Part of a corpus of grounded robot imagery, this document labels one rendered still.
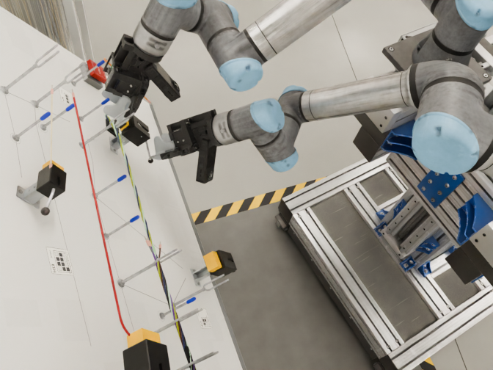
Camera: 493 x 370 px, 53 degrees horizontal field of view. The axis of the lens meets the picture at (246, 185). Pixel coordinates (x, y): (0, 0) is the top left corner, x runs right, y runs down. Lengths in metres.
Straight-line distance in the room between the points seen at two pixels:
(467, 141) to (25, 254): 0.75
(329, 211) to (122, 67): 1.38
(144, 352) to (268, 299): 1.49
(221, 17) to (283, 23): 0.14
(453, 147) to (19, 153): 0.77
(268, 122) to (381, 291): 1.24
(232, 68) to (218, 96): 1.79
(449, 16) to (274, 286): 1.37
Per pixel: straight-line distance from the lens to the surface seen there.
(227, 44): 0.98
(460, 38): 1.37
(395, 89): 1.10
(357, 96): 1.13
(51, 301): 0.84
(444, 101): 0.98
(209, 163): 1.19
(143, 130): 1.19
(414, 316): 2.17
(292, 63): 2.98
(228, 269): 1.18
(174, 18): 0.99
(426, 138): 0.95
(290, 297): 2.25
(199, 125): 1.16
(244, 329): 2.18
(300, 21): 0.96
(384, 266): 2.19
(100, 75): 1.33
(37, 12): 1.85
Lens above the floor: 2.10
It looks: 59 degrees down
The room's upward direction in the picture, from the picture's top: 15 degrees clockwise
